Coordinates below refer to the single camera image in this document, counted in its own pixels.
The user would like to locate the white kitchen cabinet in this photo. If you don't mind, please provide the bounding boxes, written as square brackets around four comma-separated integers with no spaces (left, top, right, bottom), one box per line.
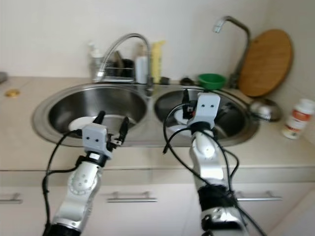
[0,170,315,236]

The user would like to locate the stainless steel double sink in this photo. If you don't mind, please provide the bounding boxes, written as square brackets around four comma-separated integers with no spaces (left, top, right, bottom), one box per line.
[32,83,260,147]

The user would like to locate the green plastic bowl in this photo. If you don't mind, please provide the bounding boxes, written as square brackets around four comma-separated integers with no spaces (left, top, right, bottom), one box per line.
[198,73,227,90]

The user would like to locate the silver gooseneck faucet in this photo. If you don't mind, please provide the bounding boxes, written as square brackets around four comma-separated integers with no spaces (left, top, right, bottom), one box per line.
[97,32,154,96]

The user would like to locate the yellow plastic bottle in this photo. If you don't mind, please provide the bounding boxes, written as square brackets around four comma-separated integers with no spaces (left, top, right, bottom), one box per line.
[151,40,165,83]

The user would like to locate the white plastic bottle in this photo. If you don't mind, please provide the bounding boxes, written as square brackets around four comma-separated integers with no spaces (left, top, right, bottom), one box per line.
[135,44,149,84]

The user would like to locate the clear soap pump bottle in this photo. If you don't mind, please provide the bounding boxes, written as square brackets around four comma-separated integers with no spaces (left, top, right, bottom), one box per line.
[88,41,103,82]

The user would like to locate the tall grey angular faucet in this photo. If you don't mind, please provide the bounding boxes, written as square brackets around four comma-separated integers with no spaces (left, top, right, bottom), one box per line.
[213,16,252,89]

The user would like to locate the round wooden cutting board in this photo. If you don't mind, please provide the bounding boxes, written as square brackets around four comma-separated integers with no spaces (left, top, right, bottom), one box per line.
[239,29,293,97]

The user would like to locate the white bottle orange label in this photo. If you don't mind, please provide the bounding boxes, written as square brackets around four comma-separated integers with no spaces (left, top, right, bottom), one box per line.
[282,98,315,140]

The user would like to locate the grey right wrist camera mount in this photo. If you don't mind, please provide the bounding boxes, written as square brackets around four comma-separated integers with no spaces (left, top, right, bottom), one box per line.
[188,92,221,129]

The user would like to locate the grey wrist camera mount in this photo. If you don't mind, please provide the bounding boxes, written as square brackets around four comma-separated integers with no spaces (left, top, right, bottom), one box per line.
[188,92,221,129]
[81,123,112,159]

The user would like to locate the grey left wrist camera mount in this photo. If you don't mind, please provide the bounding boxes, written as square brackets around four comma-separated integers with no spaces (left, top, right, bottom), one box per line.
[81,123,112,159]

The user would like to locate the metal wire sink rack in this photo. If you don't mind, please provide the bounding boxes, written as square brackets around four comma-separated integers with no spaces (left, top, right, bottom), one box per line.
[98,66,136,82]

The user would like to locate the silver drawer handle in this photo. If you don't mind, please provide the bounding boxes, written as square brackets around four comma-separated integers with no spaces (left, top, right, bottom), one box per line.
[0,193,16,204]
[107,192,157,203]
[235,192,283,202]

